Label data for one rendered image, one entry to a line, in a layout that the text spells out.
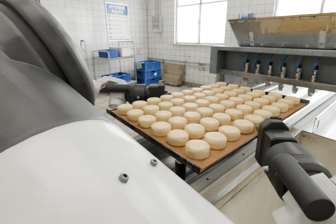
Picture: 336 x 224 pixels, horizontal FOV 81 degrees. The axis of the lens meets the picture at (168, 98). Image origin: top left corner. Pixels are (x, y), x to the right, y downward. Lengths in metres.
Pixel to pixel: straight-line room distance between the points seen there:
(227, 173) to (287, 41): 0.72
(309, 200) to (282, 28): 0.86
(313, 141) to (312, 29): 0.47
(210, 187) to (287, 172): 0.22
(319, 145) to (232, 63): 0.58
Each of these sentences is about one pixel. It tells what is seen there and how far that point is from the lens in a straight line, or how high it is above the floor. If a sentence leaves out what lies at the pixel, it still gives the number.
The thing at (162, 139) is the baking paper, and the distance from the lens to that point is 0.48.
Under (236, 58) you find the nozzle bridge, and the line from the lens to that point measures 1.22.
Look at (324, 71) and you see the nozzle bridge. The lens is 1.07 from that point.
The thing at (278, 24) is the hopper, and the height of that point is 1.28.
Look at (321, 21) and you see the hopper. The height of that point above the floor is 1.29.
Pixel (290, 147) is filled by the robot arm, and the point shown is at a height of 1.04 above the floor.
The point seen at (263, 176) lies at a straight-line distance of 0.79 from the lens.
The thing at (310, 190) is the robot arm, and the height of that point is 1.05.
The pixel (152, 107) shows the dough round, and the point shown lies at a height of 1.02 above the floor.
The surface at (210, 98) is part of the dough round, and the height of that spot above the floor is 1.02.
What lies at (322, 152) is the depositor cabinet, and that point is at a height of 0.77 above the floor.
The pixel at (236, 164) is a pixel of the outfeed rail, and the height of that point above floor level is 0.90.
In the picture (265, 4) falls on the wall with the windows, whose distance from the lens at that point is 4.39.
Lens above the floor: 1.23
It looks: 17 degrees down
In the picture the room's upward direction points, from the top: straight up
